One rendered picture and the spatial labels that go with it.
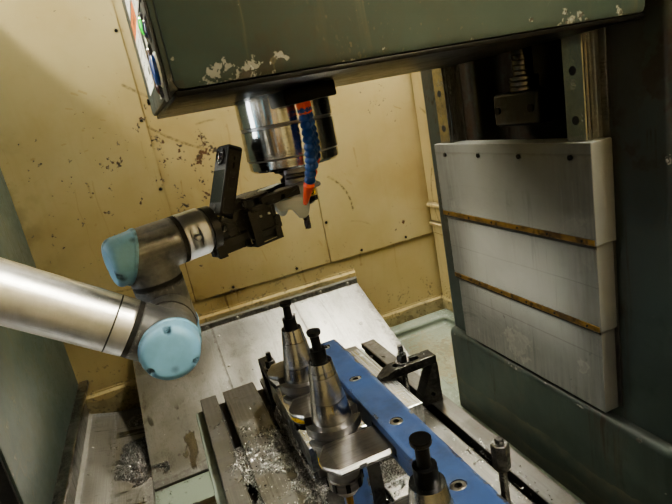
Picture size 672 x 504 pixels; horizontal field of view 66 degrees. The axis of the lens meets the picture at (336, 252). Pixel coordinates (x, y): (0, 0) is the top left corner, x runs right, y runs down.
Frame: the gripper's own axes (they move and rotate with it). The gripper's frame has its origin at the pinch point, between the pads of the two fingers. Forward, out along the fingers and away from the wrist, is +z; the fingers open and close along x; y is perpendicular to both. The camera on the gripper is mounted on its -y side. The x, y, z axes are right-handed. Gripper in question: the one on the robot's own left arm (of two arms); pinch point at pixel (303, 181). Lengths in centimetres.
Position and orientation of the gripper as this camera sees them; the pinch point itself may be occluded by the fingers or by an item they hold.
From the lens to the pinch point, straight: 93.7
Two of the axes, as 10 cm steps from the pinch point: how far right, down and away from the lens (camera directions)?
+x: 5.9, 1.0, -8.0
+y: 2.3, 9.3, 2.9
